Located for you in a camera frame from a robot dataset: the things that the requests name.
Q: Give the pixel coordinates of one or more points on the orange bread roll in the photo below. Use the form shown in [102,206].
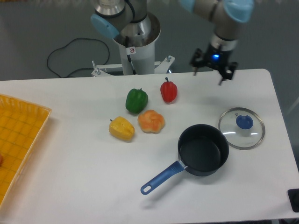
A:
[151,121]

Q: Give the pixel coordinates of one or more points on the black box table corner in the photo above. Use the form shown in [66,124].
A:
[293,195]

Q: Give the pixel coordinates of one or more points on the green bell pepper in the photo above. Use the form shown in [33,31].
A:
[136,101]

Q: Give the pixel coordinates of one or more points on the dark saucepan blue handle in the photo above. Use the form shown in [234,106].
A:
[202,150]

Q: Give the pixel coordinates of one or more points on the red bell pepper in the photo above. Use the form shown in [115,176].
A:
[169,91]

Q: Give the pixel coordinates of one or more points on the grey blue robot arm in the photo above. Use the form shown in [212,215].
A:
[228,16]

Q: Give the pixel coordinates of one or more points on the yellow bell pepper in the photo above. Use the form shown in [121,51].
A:
[121,129]

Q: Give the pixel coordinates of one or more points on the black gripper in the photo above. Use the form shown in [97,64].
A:
[216,57]

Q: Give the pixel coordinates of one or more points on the glass lid blue knob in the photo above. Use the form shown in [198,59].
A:
[242,127]

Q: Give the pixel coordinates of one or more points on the yellow woven basket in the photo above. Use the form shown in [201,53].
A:
[21,123]

